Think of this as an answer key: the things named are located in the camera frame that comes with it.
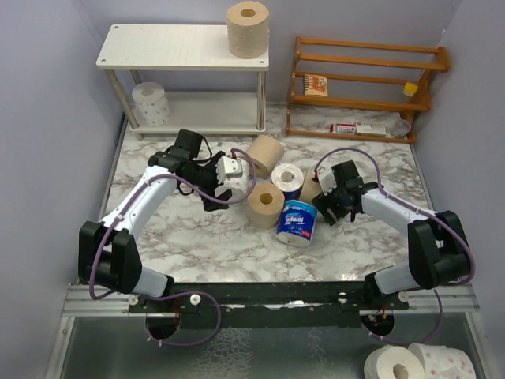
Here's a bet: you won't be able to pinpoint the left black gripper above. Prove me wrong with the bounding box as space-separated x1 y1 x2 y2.
184 152 232 210

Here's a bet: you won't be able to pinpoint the brown paper roll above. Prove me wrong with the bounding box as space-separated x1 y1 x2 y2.
298 169 322 205
246 135 284 179
247 182 285 229
226 1 270 59

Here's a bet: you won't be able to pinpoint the blue Tempo roll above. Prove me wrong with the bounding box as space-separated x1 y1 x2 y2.
276 200 317 248

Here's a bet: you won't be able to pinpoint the white floral paper roll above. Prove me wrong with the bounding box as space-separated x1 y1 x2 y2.
216 158 252 201
132 82 170 126

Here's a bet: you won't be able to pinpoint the blue Vinda roll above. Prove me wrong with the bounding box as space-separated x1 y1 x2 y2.
271 163 304 201

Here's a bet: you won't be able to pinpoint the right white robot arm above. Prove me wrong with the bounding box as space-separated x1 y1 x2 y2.
312 160 473 309

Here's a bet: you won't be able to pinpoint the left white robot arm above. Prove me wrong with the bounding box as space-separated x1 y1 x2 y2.
78 129 241 312

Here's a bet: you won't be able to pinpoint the white two-tier shelf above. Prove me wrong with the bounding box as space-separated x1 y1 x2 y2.
96 24 269 137

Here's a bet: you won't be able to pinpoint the red white small box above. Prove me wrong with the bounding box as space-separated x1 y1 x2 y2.
330 123 357 135

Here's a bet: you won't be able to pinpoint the white green small box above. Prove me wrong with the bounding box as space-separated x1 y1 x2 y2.
355 122 387 137

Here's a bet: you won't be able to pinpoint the brown paper roll front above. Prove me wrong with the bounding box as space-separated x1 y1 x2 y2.
247 182 285 229

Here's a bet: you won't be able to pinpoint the clear plastic cup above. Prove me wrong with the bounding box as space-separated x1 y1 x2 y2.
391 119 411 138

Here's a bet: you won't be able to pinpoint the orange snack packet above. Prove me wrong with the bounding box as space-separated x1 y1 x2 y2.
304 74 328 97

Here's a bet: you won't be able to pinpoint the yellow sponge block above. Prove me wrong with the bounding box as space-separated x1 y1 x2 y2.
402 81 419 98

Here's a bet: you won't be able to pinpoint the wooden slatted rack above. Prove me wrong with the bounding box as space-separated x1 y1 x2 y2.
285 36 451 144

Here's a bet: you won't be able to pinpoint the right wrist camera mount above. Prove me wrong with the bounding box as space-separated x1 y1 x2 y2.
316 166 337 196

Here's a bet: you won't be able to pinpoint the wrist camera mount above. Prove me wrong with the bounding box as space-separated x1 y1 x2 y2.
216 156 243 183
316 166 337 196

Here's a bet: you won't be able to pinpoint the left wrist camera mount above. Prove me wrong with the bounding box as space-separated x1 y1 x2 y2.
216 156 243 183

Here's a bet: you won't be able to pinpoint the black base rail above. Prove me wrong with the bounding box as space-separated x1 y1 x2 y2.
129 281 408 329

